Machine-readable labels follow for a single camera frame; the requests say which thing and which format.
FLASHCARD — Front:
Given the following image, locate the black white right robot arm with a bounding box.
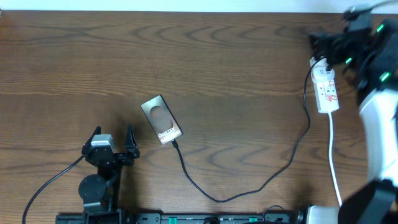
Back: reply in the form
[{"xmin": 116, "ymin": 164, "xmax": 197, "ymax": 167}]
[{"xmin": 302, "ymin": 17, "xmax": 397, "ymax": 223}]

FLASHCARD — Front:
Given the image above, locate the white power strip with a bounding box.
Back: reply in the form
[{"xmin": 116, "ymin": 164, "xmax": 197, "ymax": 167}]
[{"xmin": 310, "ymin": 57, "xmax": 339, "ymax": 114}]

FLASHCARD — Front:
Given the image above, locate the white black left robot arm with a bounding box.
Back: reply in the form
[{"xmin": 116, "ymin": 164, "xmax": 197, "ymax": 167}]
[{"xmin": 78, "ymin": 125, "xmax": 140, "ymax": 223}]

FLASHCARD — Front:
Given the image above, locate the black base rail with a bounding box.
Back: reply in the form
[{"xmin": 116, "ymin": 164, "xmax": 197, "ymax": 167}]
[{"xmin": 55, "ymin": 211, "xmax": 305, "ymax": 224}]

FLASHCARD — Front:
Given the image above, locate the black charging cable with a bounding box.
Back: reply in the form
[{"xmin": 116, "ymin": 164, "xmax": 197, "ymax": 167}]
[{"xmin": 170, "ymin": 57, "xmax": 333, "ymax": 203}]

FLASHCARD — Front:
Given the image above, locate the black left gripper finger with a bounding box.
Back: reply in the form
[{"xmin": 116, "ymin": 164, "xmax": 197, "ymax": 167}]
[
  {"xmin": 124, "ymin": 124, "xmax": 140, "ymax": 159},
  {"xmin": 83, "ymin": 126, "xmax": 101, "ymax": 149}
]

